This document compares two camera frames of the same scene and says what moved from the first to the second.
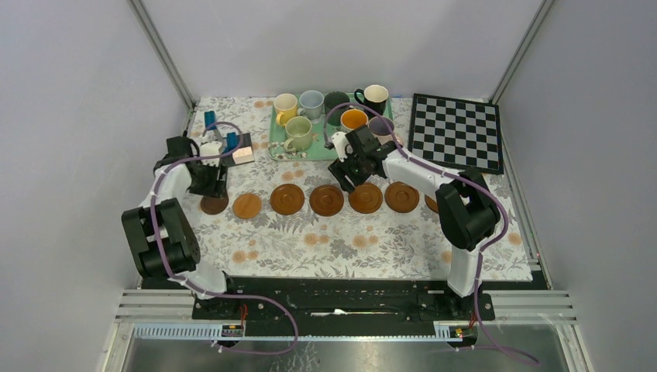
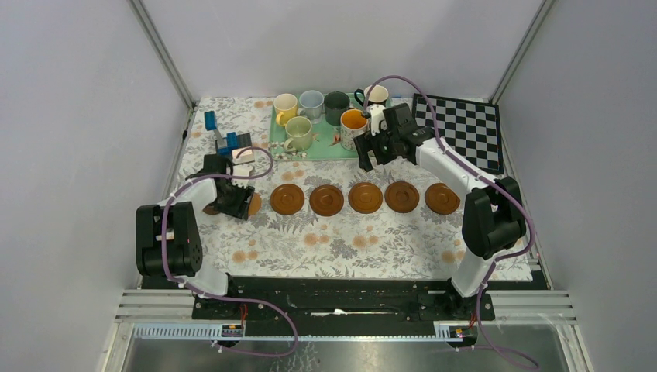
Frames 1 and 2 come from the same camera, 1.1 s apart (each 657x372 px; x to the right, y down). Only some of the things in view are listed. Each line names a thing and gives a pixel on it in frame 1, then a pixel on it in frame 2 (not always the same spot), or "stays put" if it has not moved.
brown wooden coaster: x=287 y=199 stays put
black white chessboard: x=467 y=136 stays put
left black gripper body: x=209 y=182 → x=234 y=201
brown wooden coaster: x=366 y=198 stays put
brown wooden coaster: x=326 y=200 stays put
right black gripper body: x=352 y=167 → x=382 y=145
